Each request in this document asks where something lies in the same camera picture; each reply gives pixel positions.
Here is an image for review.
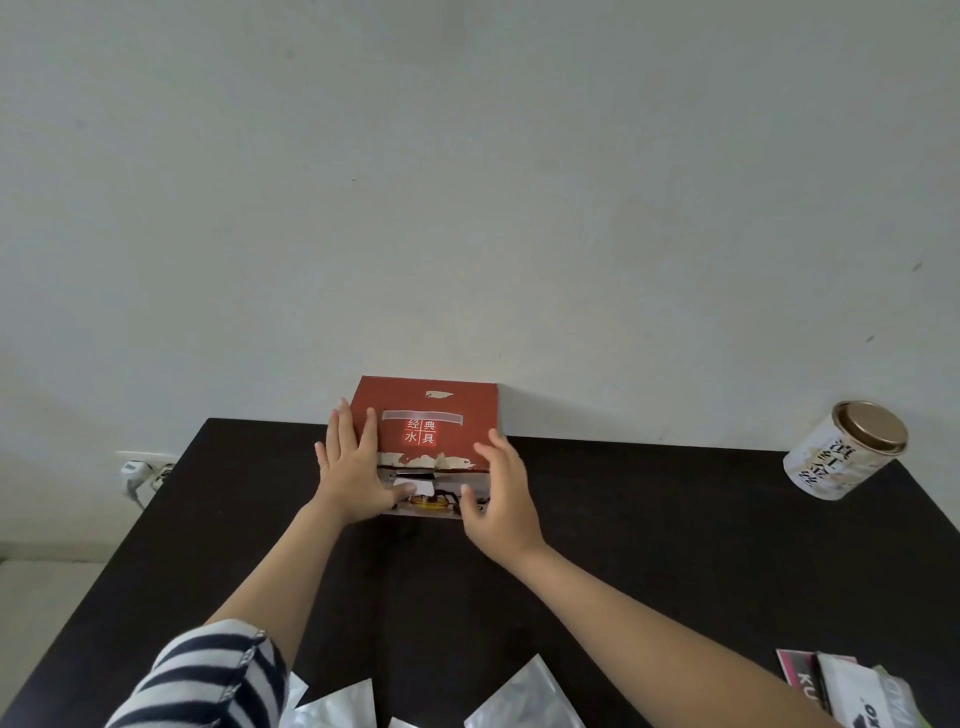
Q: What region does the striped shirt sleeve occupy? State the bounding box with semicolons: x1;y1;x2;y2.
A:
104;618;290;728

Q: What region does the person's right hand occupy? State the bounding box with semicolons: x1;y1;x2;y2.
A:
458;428;547;571

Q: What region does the pink packet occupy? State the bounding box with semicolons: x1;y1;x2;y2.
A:
776;648;860;714

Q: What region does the red cardboard tea set box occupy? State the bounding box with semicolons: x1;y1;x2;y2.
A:
348;374;500;520

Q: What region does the dark wooden table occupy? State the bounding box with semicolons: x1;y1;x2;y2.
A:
0;417;960;728

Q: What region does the person's left hand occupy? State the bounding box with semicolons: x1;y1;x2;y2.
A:
313;398;418;526

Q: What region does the white tea tin gold lid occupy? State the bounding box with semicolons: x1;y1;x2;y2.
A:
782;399;910;502

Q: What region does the white packet black logo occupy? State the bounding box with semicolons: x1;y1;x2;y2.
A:
815;652;901;728

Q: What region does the white power plug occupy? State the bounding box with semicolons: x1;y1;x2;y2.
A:
121;461;155;513

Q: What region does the person's right forearm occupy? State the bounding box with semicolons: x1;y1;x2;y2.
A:
513;543;841;728

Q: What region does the group of silver foil pouches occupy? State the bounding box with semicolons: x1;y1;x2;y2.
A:
278;653;586;728

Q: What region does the white wall socket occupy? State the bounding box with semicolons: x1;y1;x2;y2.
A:
116;449;180;478

